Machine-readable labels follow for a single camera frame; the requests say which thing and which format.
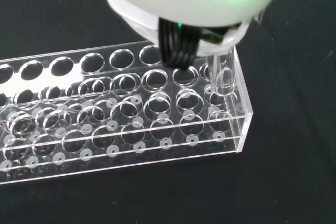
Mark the black bench cloth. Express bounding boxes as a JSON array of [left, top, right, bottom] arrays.
[[0, 0, 336, 224]]

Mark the clear acrylic test tube rack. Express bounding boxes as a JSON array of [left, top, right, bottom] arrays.
[[0, 40, 254, 187]]

